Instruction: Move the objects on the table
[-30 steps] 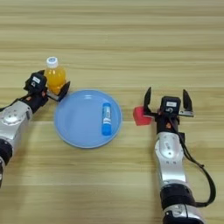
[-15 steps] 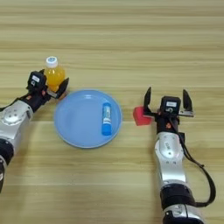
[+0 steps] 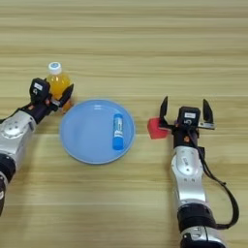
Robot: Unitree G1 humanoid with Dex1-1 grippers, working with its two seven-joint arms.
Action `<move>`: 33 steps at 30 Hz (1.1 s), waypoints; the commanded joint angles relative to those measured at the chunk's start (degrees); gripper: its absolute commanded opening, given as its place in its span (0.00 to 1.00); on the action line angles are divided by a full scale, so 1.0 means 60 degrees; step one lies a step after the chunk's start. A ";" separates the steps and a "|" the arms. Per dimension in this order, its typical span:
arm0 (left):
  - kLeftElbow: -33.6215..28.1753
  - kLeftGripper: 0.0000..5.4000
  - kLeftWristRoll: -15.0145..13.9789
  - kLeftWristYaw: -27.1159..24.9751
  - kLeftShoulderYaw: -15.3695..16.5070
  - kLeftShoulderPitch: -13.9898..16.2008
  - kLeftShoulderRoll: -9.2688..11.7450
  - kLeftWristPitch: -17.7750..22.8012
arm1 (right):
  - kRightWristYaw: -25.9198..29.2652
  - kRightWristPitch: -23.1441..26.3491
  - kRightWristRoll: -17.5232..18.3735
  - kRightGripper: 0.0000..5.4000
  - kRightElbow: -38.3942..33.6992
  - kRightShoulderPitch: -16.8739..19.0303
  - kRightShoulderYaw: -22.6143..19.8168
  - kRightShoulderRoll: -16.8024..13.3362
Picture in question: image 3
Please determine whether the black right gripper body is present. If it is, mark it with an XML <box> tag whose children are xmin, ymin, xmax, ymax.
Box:
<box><xmin>159</xmin><ymin>119</ymin><xmax>216</xmax><ymax>149</ymax></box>

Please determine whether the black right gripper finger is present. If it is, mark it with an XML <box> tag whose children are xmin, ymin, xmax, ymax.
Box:
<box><xmin>201</xmin><ymin>98</ymin><xmax>214</xmax><ymax>125</ymax></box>
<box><xmin>159</xmin><ymin>95</ymin><xmax>170</xmax><ymax>128</ymax></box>

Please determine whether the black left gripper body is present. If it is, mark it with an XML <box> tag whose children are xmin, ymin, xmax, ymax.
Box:
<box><xmin>26</xmin><ymin>95</ymin><xmax>63</xmax><ymax>125</ymax></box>

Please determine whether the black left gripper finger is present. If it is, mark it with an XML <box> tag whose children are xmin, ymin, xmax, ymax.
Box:
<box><xmin>58</xmin><ymin>83</ymin><xmax>76</xmax><ymax>109</ymax></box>

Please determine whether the orange juice bottle white cap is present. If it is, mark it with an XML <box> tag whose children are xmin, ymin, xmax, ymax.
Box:
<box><xmin>46</xmin><ymin>61</ymin><xmax>75</xmax><ymax>113</ymax></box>

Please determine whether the red cube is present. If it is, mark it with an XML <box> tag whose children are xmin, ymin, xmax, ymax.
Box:
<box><xmin>146</xmin><ymin>116</ymin><xmax>170</xmax><ymax>140</ymax></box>

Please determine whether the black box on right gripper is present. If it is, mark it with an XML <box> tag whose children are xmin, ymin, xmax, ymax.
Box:
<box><xmin>176</xmin><ymin>106</ymin><xmax>202</xmax><ymax>128</ymax></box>

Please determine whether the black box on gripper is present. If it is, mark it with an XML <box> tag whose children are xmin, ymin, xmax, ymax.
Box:
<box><xmin>176</xmin><ymin>106</ymin><xmax>202</xmax><ymax>128</ymax></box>
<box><xmin>29</xmin><ymin>77</ymin><xmax>51</xmax><ymax>105</ymax></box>

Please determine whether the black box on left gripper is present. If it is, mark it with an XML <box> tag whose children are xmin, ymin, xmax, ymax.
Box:
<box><xmin>29</xmin><ymin>77</ymin><xmax>51</xmax><ymax>105</ymax></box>

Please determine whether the light blue round plate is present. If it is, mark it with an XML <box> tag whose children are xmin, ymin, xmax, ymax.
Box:
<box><xmin>58</xmin><ymin>98</ymin><xmax>137</xmax><ymax>166</ymax></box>

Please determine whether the blue glue stick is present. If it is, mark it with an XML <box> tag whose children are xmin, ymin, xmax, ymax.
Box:
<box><xmin>111</xmin><ymin>112</ymin><xmax>125</xmax><ymax>152</ymax></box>

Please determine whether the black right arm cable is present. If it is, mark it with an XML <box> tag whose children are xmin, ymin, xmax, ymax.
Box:
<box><xmin>189</xmin><ymin>128</ymin><xmax>240</xmax><ymax>231</ymax></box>

